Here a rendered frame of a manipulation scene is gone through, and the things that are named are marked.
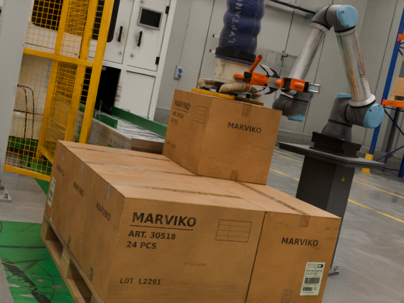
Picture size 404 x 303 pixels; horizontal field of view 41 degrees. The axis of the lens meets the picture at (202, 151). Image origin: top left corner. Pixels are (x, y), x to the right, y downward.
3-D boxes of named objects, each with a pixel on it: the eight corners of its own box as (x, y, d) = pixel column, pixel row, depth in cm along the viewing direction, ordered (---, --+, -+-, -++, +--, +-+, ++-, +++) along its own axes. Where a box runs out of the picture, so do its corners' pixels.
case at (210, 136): (161, 154, 327) (174, 88, 323) (221, 163, 343) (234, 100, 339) (196, 175, 272) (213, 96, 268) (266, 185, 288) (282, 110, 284)
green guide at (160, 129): (110, 113, 556) (112, 105, 555) (120, 115, 560) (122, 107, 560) (170, 139, 414) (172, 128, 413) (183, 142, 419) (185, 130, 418)
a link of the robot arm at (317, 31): (315, 0, 311) (266, 109, 312) (330, 0, 300) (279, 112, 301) (329, 10, 317) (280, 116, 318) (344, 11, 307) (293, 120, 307)
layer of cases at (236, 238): (44, 210, 301) (57, 139, 297) (203, 223, 347) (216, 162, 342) (103, 303, 195) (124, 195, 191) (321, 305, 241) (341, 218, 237)
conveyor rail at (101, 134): (52, 119, 531) (55, 100, 529) (57, 120, 534) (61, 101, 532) (124, 170, 327) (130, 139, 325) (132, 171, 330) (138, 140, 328)
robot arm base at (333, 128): (327, 134, 353) (332, 119, 352) (355, 142, 342) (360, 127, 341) (315, 131, 338) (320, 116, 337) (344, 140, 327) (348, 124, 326)
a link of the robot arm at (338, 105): (340, 122, 350) (348, 95, 348) (359, 127, 335) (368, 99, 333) (323, 117, 342) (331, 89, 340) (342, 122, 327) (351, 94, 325)
